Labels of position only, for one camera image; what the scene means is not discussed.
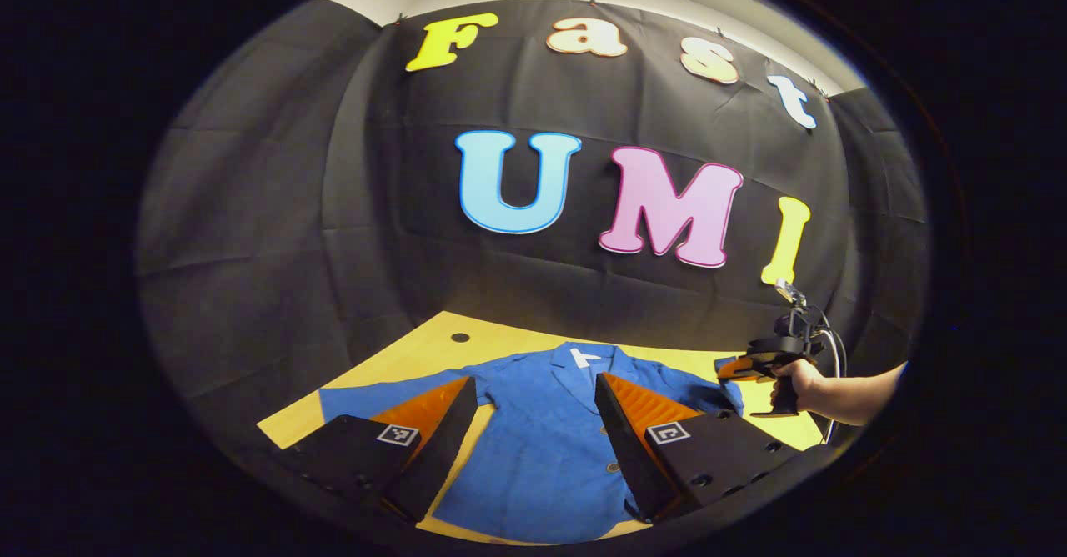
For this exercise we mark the black backdrop cloth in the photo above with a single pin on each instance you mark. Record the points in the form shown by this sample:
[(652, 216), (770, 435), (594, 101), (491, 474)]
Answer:
[(333, 207)]

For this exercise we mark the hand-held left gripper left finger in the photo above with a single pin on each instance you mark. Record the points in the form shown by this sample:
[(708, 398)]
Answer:
[(438, 449)]

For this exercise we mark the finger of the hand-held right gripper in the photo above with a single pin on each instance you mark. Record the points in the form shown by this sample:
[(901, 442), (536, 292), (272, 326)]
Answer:
[(738, 368)]

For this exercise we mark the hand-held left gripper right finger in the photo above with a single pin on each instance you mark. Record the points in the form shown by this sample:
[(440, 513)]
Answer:
[(629, 449)]

